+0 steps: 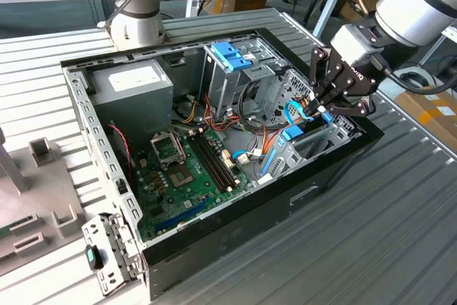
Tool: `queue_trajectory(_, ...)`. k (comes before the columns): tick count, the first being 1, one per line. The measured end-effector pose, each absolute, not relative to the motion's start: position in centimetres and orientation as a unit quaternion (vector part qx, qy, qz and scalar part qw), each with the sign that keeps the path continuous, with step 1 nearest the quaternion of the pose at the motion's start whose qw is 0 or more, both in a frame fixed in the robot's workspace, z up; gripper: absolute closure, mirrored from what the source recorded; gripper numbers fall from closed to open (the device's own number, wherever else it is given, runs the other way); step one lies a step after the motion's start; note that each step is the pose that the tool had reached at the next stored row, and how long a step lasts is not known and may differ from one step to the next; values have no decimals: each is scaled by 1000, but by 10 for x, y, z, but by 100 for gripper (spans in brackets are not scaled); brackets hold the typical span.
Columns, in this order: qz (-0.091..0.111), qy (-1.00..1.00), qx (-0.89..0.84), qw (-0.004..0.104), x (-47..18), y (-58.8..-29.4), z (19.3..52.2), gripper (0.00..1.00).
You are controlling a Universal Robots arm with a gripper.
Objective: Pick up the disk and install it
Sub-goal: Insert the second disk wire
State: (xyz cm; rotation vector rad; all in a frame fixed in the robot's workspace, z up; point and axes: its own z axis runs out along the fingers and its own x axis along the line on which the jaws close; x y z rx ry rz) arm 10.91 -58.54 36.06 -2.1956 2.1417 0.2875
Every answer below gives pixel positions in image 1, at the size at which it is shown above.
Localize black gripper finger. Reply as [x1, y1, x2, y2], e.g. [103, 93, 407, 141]
[322, 86, 378, 119]
[308, 46, 340, 106]

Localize orange red power wire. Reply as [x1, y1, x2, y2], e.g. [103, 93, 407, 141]
[293, 94, 318, 108]

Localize blue data wire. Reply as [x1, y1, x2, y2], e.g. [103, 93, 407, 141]
[284, 100, 316, 122]

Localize hard disk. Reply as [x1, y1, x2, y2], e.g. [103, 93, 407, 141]
[261, 112, 336, 179]

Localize grey metal disk bay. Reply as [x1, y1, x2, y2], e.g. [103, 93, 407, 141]
[257, 114, 362, 185]

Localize labelled cardboard box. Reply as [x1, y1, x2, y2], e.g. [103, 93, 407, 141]
[393, 89, 457, 158]

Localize grey metal drive cage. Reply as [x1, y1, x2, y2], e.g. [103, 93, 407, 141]
[199, 35, 288, 120]

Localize black RAM slot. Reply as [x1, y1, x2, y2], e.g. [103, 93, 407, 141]
[198, 131, 237, 189]
[188, 134, 231, 194]

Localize black PC case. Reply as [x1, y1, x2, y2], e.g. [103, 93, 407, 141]
[59, 27, 386, 301]

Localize green motherboard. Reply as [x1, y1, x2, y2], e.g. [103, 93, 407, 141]
[134, 126, 258, 242]

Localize metal socket cover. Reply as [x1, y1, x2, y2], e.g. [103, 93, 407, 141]
[149, 131, 187, 169]

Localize grey power supply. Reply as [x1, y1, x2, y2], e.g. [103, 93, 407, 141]
[87, 59, 175, 141]

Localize blue expansion slot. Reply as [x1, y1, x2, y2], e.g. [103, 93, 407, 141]
[154, 198, 211, 234]

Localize black teal latch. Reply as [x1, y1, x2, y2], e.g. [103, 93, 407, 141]
[84, 243, 106, 271]

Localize grey parts rack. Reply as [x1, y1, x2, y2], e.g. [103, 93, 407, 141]
[0, 126, 89, 277]

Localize green RAM stick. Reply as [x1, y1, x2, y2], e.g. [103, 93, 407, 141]
[0, 216, 31, 239]

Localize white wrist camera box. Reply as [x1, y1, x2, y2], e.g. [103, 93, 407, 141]
[330, 24, 386, 66]

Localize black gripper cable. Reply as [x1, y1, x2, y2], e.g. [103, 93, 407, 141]
[387, 68, 457, 96]

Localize blue plastic drive bracket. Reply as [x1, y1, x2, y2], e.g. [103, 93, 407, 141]
[210, 41, 253, 73]

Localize metal slat shelf frame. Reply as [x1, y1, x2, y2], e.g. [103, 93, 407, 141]
[417, 21, 457, 66]

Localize orange red wire bundle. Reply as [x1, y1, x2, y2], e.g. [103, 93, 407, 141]
[203, 94, 286, 158]

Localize light blue board wire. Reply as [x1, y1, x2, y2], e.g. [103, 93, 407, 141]
[231, 150, 267, 164]

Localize red black twisted wire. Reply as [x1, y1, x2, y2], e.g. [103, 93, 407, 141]
[106, 122, 134, 181]

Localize grey slot retention bracket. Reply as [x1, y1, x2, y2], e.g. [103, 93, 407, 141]
[81, 211, 148, 297]

